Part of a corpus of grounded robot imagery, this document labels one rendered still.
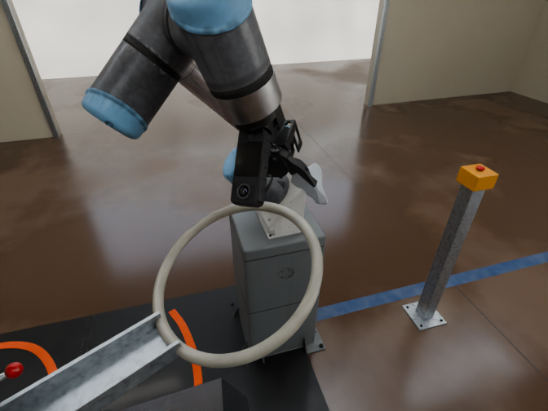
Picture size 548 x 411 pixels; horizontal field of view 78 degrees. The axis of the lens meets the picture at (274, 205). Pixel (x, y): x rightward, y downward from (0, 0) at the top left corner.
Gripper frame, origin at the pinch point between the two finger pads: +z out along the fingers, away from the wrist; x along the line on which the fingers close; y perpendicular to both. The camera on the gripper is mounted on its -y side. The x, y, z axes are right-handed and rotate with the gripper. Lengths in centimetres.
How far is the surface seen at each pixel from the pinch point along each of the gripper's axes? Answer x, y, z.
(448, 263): -37, 74, 143
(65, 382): 50, -38, 22
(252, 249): 46, 30, 72
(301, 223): 7.9, 15.5, 27.8
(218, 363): 17.8, -24.3, 28.0
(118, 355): 44, -29, 26
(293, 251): 31, 38, 84
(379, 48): 52, 497, 232
